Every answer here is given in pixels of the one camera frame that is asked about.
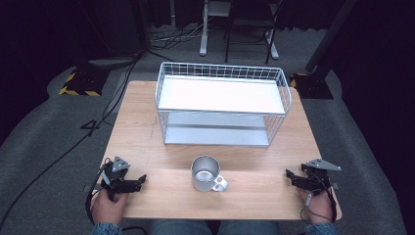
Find right hand-held gripper cable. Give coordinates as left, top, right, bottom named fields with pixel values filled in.
left=299, top=175, right=339, bottom=224

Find white metal stand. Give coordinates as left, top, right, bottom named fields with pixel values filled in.
left=199, top=0, right=280, bottom=61

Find white wire shelf rack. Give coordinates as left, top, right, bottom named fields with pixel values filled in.
left=154, top=61, right=294, bottom=148

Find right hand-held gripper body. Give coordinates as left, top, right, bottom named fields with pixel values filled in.
left=300, top=158, right=343, bottom=198

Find silver metal cup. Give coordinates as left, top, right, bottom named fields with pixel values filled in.
left=190, top=154, right=230, bottom=194

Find left hand-held gripper cable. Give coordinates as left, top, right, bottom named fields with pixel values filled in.
left=84, top=158, right=113, bottom=227

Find person's right hand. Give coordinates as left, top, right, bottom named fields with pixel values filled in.
left=298, top=188, right=334, bottom=225

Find black stand base yellow stripes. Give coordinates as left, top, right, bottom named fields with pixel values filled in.
left=289, top=71, right=335, bottom=101
left=58, top=62, right=112, bottom=98

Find long black floor cable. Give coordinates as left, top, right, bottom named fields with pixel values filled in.
left=0, top=52, right=145, bottom=226

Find black slanted stand pole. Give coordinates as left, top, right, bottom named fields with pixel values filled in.
left=304, top=0, right=358, bottom=73

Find hand-held gripper cable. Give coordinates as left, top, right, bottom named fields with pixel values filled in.
left=299, top=175, right=339, bottom=224
left=84, top=158, right=113, bottom=227

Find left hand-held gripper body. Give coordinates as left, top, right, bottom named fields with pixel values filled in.
left=100, top=156, right=132, bottom=201

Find person's left hand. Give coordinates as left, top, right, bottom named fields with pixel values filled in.
left=90, top=188, right=129, bottom=226

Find bundle of floor cables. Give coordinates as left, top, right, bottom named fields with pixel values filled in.
left=148, top=23, right=209, bottom=51

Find black metal chair frame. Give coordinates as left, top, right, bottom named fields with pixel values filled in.
left=223, top=0, right=286, bottom=65

